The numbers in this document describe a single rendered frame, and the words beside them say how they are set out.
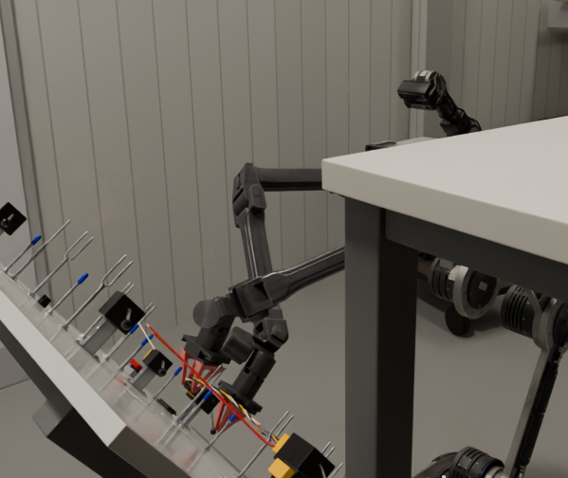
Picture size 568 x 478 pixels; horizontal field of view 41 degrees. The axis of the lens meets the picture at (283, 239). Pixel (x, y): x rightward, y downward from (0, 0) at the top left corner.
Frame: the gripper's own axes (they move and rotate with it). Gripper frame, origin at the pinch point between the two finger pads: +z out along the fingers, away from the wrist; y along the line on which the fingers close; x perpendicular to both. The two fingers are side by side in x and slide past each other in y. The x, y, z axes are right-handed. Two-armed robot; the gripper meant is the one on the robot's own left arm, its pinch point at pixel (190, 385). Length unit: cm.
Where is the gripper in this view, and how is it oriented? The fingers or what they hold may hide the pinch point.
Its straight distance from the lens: 163.5
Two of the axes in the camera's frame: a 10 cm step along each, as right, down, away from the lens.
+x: 6.2, 2.2, 7.5
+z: -4.1, 9.1, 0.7
